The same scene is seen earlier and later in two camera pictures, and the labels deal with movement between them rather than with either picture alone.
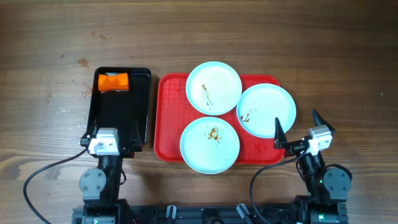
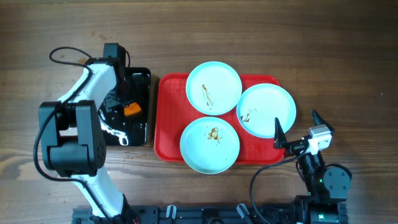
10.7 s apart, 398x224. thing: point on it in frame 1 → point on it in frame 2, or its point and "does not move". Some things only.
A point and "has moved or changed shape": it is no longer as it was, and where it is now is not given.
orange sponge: [107, 83] has moved or changed shape
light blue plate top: [214, 88] does not move
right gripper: [281, 142] does not move
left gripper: [125, 148] → [115, 101]
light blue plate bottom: [209, 145] does not move
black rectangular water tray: [125, 110] does not move
